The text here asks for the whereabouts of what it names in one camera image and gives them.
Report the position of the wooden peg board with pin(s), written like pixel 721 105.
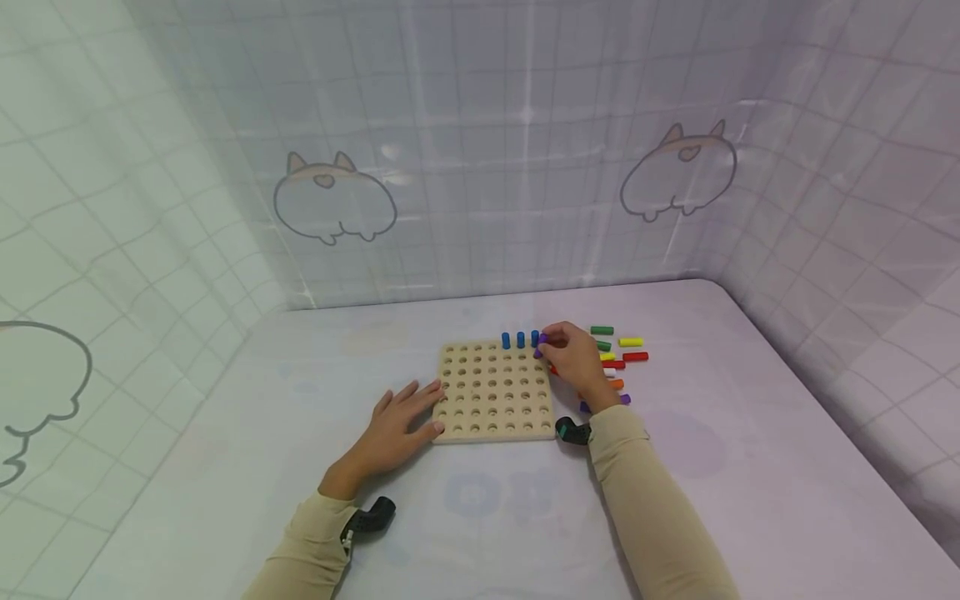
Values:
pixel 495 400

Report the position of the person's left index finger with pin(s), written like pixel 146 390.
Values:
pixel 431 396

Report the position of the person's right fingers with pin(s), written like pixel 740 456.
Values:
pixel 566 373

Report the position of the person's left hand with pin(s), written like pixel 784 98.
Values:
pixel 390 437

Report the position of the pile of coloured pegs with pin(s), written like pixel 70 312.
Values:
pixel 631 342

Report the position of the person's left fingers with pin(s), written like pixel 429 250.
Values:
pixel 394 402

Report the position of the black wrist band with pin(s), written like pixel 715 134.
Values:
pixel 369 517
pixel 572 431

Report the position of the person's right forearm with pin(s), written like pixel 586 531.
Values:
pixel 660 517

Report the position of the person's left forearm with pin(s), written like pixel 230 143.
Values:
pixel 304 554

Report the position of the person's right thumb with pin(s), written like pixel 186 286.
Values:
pixel 553 350

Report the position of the person's right index finger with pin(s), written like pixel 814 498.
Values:
pixel 559 330

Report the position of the person's left thumb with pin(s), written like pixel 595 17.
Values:
pixel 430 430

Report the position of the purple wooden peg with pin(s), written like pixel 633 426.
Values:
pixel 542 338

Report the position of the person's right hand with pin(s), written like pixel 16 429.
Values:
pixel 581 362

